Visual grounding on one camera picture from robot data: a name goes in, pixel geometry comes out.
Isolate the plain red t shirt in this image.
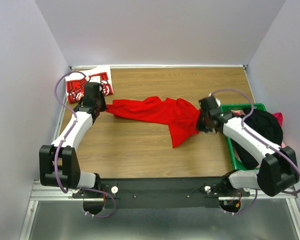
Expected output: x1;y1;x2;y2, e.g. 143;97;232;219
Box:
105;96;200;148

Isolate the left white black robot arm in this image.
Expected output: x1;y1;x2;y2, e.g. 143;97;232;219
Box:
39;82;107;198

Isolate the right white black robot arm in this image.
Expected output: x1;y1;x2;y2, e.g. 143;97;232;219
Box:
197;95;300;197

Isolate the green plastic bin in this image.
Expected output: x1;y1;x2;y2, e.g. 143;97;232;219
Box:
219;102;268;173

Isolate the folded red white printed shirt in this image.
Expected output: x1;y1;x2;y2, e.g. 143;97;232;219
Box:
65;65;115;104

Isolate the black shirt in bin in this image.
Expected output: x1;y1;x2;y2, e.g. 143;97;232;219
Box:
231;109;284;170

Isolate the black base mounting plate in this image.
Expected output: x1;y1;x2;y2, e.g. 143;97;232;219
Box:
72;176;256;210

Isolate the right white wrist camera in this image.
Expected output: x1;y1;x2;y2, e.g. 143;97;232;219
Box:
208;93;221;107

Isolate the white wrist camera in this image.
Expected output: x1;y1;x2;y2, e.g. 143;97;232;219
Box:
208;93;221;107
85;75;101;84

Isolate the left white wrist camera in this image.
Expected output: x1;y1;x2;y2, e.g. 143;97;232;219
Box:
85;75;101;84

